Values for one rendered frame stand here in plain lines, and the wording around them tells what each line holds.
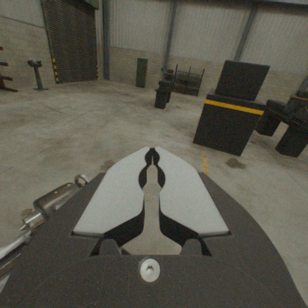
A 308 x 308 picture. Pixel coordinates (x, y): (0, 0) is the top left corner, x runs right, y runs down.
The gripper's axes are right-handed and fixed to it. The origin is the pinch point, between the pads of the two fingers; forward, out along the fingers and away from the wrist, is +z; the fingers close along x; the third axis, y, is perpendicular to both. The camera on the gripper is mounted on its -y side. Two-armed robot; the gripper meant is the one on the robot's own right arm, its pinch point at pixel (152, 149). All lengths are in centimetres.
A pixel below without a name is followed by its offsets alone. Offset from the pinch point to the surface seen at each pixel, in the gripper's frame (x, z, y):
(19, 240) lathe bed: -62, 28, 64
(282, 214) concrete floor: 192, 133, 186
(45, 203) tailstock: -40, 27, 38
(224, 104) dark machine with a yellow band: 157, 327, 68
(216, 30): 418, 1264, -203
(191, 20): 255, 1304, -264
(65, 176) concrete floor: -136, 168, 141
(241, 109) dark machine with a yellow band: 189, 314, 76
